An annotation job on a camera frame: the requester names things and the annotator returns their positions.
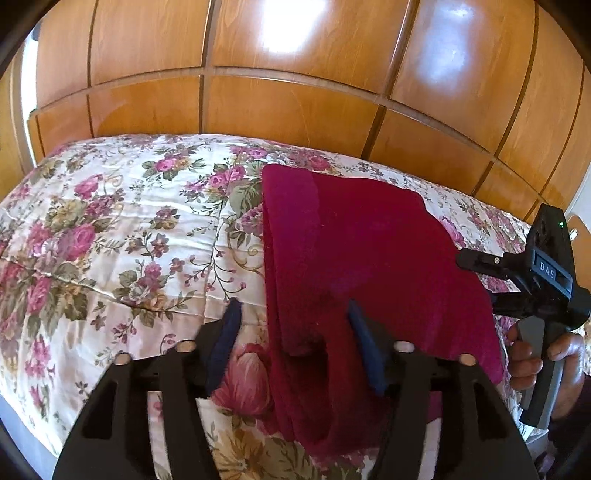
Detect person's right forearm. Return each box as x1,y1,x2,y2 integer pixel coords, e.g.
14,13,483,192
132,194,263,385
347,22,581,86
547,378,591,467

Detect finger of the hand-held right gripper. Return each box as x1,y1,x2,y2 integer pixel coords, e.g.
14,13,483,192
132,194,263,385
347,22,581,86
455,248,529,281
485,287,539,320

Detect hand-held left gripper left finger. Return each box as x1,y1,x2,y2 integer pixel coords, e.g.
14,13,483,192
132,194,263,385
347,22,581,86
52,298,243,480

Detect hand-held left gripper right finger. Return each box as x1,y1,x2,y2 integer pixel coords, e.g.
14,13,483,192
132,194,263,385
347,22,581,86
347,299,539,480

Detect dark red towel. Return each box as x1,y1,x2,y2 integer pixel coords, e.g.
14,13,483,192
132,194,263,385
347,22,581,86
261,164,506,455

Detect floral bedspread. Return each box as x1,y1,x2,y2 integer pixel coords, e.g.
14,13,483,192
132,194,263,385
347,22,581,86
0,134,555,480

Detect person's right hand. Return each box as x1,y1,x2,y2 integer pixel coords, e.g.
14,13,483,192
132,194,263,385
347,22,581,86
507,324,591,418

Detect grey bed base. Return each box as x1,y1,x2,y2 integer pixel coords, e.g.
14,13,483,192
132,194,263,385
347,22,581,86
0,388,63,460

